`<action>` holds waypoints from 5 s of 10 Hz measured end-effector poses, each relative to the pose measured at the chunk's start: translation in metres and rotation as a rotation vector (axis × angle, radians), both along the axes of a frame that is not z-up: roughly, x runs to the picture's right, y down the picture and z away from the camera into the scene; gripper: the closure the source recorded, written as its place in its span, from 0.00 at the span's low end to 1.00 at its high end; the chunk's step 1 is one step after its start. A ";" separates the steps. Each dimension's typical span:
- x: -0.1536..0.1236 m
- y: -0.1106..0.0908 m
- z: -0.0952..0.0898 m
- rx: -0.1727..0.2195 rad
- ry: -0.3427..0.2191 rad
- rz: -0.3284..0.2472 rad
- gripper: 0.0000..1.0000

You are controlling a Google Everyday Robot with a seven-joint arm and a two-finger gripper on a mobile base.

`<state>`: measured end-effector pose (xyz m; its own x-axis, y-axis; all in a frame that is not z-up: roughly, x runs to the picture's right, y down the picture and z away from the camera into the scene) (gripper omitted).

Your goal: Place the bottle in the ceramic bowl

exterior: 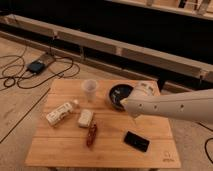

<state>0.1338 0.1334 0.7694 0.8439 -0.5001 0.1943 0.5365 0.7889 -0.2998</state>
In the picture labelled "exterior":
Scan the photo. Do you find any white labelled plastic bottle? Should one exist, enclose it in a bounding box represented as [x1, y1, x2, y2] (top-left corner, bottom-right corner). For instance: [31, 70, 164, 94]
[46, 100, 79, 126]

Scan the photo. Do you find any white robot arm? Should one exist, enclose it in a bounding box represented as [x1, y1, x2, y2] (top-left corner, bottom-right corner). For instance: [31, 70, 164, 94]
[121, 81, 213, 124]

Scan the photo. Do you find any dark ceramic bowl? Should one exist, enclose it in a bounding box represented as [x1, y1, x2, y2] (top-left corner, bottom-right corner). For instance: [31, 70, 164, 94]
[108, 84, 133, 111]

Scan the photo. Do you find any clear plastic cup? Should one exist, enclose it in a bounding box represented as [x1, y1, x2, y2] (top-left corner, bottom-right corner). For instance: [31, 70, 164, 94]
[81, 79, 98, 102]

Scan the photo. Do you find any small white box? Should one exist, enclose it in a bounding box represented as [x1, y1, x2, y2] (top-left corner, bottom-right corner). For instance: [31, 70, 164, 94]
[78, 109, 93, 127]

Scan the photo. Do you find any wooden table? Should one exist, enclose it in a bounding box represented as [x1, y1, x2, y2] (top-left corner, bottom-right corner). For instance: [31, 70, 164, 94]
[25, 79, 181, 168]

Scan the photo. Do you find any red snack wrapper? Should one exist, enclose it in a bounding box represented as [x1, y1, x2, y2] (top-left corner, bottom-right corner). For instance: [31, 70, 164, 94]
[86, 123, 98, 147]

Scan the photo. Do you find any black rectangular pouch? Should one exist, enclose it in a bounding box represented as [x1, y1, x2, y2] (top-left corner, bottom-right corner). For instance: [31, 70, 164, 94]
[124, 131, 150, 152]

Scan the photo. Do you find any blue black power adapter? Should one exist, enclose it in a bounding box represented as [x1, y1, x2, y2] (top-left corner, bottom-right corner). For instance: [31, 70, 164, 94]
[27, 61, 45, 74]

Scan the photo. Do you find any long wooden rail frame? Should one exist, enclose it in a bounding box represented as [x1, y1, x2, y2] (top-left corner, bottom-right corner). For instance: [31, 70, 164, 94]
[0, 14, 213, 90]

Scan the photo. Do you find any black floor cable left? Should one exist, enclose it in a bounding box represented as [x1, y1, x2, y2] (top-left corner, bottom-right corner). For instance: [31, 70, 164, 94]
[0, 44, 81, 90]

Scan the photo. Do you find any black cable right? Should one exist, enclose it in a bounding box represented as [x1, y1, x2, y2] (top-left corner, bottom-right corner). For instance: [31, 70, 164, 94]
[196, 121, 213, 165]

